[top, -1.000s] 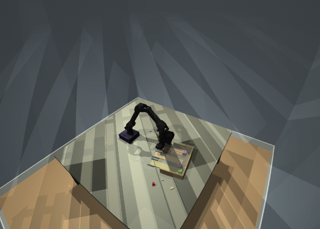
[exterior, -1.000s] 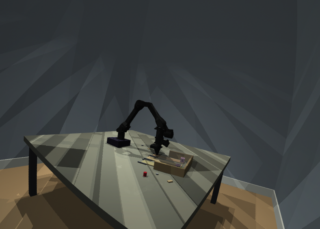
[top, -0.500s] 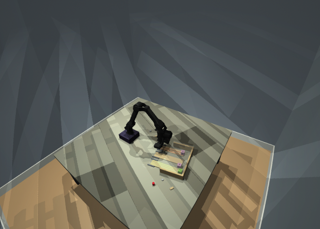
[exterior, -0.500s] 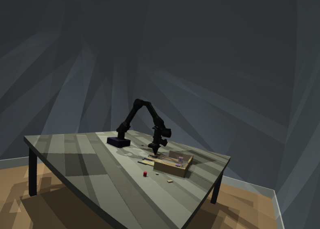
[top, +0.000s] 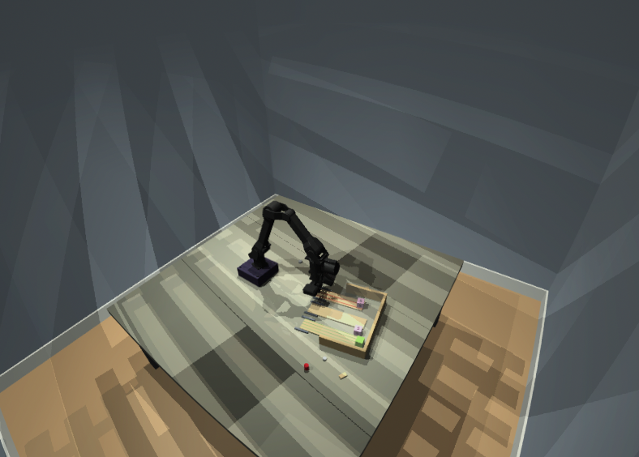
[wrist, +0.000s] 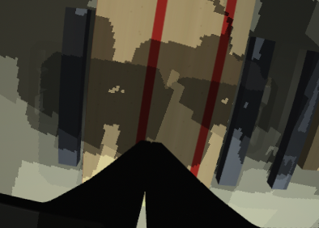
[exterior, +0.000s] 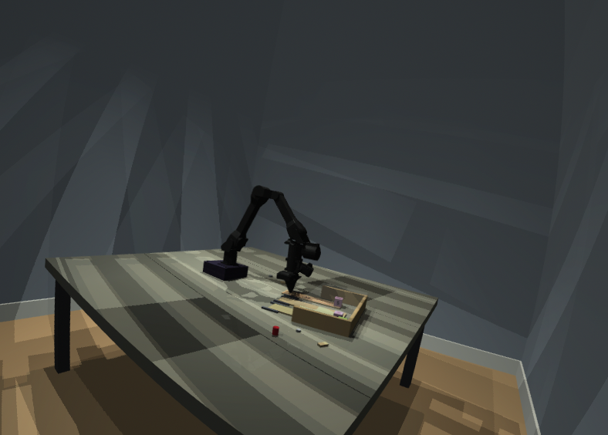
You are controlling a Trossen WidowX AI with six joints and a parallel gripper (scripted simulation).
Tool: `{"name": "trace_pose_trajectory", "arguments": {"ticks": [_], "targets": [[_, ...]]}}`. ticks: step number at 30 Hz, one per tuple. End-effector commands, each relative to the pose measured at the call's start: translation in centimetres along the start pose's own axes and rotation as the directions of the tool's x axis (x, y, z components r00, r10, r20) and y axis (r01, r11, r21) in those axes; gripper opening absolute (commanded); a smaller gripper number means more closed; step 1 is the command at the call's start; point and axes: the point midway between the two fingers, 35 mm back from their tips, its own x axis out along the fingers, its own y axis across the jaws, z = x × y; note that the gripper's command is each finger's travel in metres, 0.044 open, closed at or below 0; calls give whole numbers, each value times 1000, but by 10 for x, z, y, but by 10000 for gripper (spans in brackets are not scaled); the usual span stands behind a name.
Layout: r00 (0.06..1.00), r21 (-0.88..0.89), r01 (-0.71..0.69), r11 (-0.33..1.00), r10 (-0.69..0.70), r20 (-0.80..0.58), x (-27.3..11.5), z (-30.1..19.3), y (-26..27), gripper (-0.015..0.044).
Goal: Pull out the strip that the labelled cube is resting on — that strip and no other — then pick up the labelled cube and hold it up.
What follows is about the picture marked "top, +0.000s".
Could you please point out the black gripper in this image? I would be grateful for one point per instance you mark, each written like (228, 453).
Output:
(313, 287)

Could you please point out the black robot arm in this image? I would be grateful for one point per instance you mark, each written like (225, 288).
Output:
(312, 246)

